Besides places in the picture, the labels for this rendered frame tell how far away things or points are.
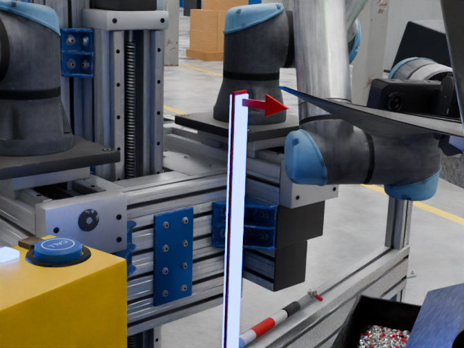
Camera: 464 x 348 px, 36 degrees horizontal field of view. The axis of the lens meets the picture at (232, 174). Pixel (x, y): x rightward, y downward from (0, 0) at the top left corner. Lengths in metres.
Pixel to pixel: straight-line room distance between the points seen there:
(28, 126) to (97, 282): 0.57
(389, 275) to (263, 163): 0.32
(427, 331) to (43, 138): 0.67
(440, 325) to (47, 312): 0.36
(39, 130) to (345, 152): 0.47
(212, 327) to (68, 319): 2.32
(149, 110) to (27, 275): 0.84
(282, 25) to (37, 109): 0.53
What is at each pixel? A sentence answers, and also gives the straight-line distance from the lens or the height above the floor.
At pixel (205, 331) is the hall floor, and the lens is 2.87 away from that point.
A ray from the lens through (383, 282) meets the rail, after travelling 1.26.
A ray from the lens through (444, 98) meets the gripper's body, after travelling 0.85.
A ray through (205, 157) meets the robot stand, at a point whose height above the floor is 0.95.
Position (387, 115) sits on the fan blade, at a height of 1.20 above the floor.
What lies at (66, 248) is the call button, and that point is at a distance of 0.63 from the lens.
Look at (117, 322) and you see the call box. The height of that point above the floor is 1.02.
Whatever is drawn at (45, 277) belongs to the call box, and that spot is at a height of 1.07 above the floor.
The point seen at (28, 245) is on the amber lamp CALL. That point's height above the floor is 1.08.
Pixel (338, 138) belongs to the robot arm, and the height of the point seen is 1.11.
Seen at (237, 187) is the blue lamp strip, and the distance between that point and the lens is 0.81.
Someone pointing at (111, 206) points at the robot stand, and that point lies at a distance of 1.09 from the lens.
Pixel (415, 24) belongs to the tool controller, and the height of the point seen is 1.25.
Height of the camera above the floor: 1.30
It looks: 15 degrees down
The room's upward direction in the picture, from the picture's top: 2 degrees clockwise
